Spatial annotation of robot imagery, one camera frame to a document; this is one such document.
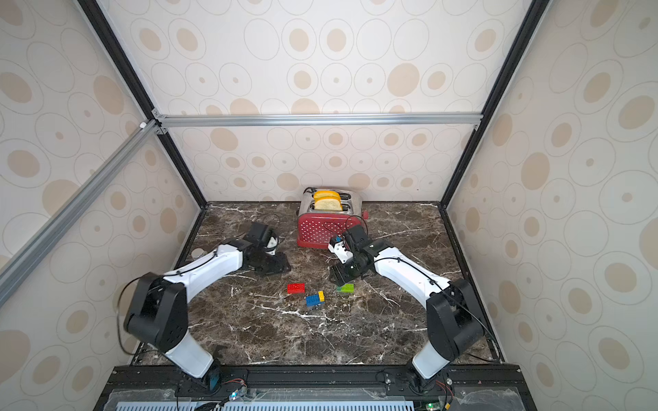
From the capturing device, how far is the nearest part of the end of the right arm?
629 mm

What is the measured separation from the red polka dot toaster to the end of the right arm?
0.20 meters

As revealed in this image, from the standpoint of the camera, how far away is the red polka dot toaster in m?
0.94
